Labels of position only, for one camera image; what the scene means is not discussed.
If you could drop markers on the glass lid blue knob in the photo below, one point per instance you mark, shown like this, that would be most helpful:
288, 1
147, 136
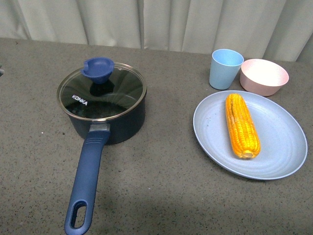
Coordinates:
101, 90

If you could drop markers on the yellow corn cob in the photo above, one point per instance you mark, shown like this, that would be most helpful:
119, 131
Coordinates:
242, 132

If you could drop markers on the dark blue saucepan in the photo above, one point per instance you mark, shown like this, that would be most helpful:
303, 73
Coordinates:
96, 135

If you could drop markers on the light blue cup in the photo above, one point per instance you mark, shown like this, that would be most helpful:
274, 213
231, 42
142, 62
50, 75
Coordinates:
225, 65

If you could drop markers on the pink bowl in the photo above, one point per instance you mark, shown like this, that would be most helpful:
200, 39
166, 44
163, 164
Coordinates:
262, 77

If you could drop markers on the light blue plate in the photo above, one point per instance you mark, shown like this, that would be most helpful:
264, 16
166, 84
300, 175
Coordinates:
284, 146

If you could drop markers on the white curtain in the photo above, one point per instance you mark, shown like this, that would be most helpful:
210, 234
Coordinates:
270, 29

